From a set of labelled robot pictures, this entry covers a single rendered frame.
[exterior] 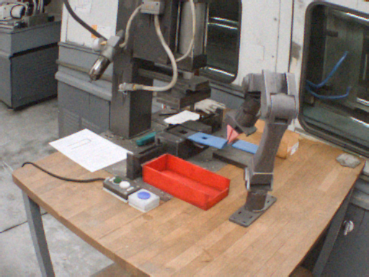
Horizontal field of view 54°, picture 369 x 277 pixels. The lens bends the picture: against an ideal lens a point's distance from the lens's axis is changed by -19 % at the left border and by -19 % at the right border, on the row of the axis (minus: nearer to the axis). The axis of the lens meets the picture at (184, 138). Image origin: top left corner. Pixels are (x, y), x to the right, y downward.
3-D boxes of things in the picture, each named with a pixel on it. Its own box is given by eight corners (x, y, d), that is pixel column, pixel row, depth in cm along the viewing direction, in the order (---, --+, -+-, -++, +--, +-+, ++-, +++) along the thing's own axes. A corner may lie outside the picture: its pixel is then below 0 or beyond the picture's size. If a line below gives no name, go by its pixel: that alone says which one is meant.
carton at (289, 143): (285, 161, 160) (288, 143, 157) (232, 141, 173) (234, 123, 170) (297, 151, 169) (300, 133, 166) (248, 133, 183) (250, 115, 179)
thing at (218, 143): (225, 150, 142) (225, 141, 141) (187, 138, 150) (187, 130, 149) (236, 143, 147) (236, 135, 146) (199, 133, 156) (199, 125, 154)
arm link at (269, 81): (242, 72, 131) (267, 68, 101) (269, 75, 132) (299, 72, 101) (241, 111, 132) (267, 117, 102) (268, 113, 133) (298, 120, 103)
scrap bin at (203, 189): (206, 210, 126) (208, 194, 123) (142, 181, 139) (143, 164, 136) (228, 195, 134) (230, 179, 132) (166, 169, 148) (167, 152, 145)
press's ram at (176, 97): (181, 119, 142) (187, 32, 130) (124, 99, 156) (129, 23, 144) (212, 105, 155) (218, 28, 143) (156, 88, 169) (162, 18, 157)
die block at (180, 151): (176, 166, 150) (177, 146, 147) (153, 156, 156) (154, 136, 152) (210, 147, 165) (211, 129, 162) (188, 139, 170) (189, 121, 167)
